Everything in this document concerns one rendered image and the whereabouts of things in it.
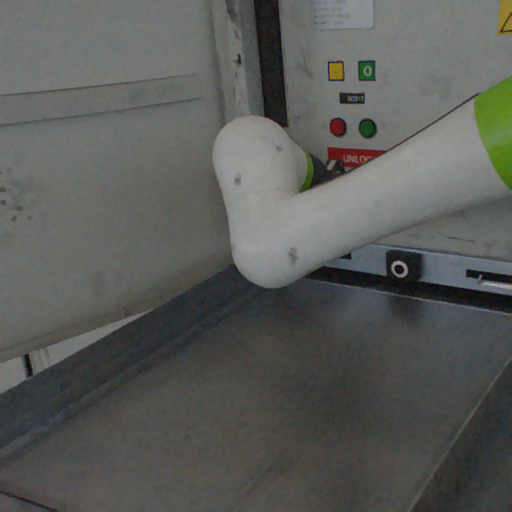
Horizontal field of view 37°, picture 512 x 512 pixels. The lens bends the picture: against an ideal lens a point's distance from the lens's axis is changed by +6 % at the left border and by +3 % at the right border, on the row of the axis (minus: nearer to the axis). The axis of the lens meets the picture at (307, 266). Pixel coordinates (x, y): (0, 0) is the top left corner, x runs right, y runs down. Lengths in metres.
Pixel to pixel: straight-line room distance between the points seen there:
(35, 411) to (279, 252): 0.41
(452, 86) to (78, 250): 0.68
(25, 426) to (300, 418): 0.36
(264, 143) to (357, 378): 0.37
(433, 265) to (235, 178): 0.51
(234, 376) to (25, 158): 0.48
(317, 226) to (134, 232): 0.58
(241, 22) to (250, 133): 0.46
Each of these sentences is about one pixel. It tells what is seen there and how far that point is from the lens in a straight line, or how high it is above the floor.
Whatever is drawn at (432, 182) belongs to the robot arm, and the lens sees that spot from 0.80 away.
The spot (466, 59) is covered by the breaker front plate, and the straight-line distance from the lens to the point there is 1.24.
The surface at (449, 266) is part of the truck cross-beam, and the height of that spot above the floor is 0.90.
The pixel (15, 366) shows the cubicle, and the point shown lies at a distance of 2.18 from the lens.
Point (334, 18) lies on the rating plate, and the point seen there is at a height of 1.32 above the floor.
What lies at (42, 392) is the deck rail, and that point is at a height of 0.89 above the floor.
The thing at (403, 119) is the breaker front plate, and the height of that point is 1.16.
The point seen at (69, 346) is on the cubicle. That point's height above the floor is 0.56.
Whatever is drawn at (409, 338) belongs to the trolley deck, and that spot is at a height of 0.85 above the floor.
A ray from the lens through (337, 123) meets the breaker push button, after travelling 1.34.
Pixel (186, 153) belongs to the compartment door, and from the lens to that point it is 1.40.
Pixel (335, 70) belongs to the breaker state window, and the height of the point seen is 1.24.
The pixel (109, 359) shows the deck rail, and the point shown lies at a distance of 1.16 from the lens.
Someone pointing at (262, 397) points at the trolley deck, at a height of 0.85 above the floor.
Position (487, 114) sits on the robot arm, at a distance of 0.78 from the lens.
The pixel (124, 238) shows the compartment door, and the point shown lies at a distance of 1.36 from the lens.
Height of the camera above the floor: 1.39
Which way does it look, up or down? 21 degrees down
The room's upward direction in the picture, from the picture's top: 4 degrees counter-clockwise
